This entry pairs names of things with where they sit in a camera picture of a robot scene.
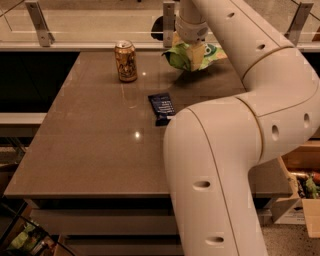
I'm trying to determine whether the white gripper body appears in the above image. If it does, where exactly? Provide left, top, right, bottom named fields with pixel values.
left=175, top=16, right=208, bottom=44

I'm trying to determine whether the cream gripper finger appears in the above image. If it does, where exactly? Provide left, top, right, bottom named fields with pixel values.
left=172, top=32, right=183, bottom=46
left=186, top=43, right=205, bottom=71

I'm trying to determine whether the green rice chip bag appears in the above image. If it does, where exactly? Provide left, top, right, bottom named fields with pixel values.
left=163, top=43, right=227, bottom=72

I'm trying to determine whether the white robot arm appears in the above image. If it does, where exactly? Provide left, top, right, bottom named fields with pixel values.
left=163, top=0, right=320, bottom=256

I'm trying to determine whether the green bag in bin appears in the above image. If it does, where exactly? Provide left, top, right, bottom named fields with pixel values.
left=8, top=223, right=43, bottom=252

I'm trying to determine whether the black office chair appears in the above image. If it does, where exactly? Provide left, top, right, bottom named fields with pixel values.
left=151, top=16, right=163, bottom=41

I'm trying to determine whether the gold soda can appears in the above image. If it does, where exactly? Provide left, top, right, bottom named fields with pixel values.
left=114, top=40, right=137, bottom=82

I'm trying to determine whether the blue snack bar wrapper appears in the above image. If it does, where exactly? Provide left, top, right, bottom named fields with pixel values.
left=148, top=93, right=176, bottom=126

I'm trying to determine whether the cardboard box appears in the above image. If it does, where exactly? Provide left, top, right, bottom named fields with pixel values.
left=271, top=140, right=320, bottom=238

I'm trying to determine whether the green item in box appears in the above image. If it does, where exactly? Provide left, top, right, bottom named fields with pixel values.
left=305, top=177, right=318, bottom=199

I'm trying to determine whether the grey table drawer unit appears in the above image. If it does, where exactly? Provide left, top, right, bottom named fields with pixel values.
left=24, top=191, right=268, bottom=256

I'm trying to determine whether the middle metal railing bracket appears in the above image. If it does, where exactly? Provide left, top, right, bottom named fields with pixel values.
left=163, top=0, right=175, bottom=48

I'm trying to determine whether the metal railing bracket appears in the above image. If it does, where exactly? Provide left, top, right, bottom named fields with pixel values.
left=163, top=0, right=175, bottom=48
left=285, top=2, right=313, bottom=45
left=25, top=0, right=55, bottom=47

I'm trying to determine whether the right metal railing bracket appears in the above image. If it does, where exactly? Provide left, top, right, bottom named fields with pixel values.
left=285, top=2, right=313, bottom=45

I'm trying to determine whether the left metal railing bracket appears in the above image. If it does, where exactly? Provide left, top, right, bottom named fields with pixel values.
left=25, top=0, right=55, bottom=47

